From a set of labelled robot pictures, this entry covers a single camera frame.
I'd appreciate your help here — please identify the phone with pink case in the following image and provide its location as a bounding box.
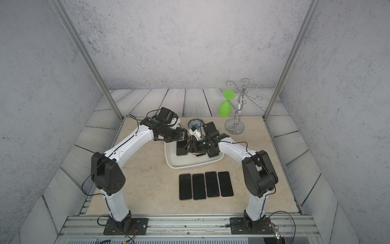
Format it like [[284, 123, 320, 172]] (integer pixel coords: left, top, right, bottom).
[[205, 171, 220, 198]]

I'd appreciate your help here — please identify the aluminium front rail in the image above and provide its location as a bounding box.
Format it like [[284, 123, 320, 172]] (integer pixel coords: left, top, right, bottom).
[[55, 213, 323, 244]]

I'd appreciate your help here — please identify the phone dark case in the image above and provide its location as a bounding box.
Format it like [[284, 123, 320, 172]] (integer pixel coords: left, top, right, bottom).
[[217, 171, 234, 197], [176, 140, 188, 156]]

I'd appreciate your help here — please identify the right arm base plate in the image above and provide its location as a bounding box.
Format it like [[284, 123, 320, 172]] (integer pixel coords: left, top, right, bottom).
[[229, 217, 275, 235]]

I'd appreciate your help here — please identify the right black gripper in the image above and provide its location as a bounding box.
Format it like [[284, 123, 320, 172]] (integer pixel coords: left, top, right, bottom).
[[182, 138, 212, 154]]

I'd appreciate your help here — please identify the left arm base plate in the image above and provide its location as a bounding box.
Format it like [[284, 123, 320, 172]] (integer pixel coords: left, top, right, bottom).
[[103, 217, 149, 235]]

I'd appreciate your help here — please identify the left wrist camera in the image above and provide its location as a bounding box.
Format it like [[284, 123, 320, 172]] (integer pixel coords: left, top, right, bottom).
[[154, 107, 180, 127]]

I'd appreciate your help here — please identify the left aluminium frame post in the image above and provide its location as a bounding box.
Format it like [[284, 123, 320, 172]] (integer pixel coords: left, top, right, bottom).
[[49, 0, 124, 122]]

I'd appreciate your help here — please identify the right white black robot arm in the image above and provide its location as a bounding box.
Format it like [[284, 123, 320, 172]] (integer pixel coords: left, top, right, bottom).
[[183, 134, 278, 229]]

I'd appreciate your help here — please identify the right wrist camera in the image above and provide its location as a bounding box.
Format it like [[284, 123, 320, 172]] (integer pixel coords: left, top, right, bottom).
[[188, 122, 218, 141]]

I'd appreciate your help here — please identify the aluminium frame post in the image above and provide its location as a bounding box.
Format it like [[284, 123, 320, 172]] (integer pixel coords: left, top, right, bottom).
[[49, 0, 124, 122], [263, 0, 321, 121]]

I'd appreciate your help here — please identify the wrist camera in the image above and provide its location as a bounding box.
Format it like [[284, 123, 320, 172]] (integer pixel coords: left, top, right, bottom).
[[154, 107, 180, 127], [188, 122, 218, 141]]

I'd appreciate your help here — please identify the silver wire glass rack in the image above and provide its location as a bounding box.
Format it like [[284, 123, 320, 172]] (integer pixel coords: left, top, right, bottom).
[[225, 78, 264, 135]]

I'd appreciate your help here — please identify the green plastic wine glass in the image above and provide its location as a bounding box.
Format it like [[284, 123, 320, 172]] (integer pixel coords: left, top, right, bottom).
[[218, 90, 236, 118]]

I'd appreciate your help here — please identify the white storage tray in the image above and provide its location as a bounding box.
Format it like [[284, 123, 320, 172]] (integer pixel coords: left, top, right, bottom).
[[164, 141, 224, 170]]

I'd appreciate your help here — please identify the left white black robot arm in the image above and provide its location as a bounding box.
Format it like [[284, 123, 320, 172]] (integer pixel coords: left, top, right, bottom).
[[91, 117, 184, 227]]

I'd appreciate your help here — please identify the right aluminium frame post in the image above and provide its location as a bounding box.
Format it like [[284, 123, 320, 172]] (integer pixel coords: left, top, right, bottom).
[[263, 0, 321, 121]]

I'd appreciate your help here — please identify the small blue white dish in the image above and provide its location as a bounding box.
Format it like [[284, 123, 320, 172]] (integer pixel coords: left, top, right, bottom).
[[187, 119, 205, 130]]

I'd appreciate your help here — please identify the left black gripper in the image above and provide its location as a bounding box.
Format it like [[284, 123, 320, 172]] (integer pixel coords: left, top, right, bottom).
[[162, 125, 191, 143]]

